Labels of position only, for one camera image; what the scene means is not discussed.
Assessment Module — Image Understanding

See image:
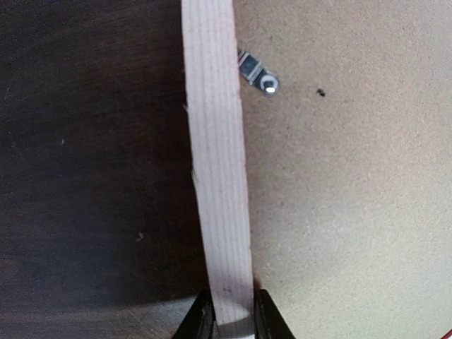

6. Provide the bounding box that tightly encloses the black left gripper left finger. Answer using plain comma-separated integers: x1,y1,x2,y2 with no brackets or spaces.
172,290,215,339

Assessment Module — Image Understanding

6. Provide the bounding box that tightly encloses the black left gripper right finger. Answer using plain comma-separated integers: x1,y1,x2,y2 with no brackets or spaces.
254,289,295,339

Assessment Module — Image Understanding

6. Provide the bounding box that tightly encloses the brown backing board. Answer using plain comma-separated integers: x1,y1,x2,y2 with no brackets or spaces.
234,1,451,338

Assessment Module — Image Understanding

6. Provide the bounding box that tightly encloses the pink wooden picture frame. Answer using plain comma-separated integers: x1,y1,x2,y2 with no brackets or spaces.
182,1,254,338

